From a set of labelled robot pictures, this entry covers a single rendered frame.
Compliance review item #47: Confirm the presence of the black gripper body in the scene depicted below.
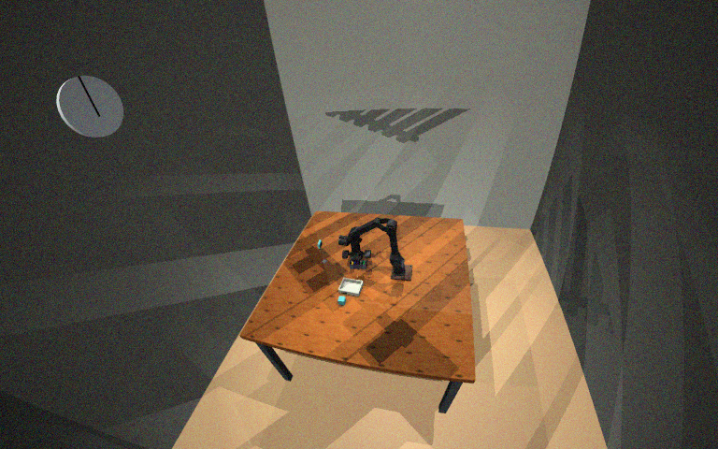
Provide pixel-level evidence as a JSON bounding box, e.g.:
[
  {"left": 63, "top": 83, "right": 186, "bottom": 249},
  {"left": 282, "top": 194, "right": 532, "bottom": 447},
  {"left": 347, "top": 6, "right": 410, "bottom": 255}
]
[{"left": 342, "top": 247, "right": 371, "bottom": 259}]

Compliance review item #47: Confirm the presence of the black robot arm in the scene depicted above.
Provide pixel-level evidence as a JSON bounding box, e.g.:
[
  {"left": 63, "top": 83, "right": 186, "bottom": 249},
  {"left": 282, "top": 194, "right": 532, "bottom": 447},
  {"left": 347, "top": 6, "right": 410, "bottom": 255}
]
[{"left": 338, "top": 218, "right": 405, "bottom": 276}]

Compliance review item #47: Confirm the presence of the white square tray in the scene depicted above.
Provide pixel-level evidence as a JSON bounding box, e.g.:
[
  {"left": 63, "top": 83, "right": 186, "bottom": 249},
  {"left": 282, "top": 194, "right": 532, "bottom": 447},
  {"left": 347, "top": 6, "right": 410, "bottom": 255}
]
[{"left": 338, "top": 278, "right": 364, "bottom": 297}]

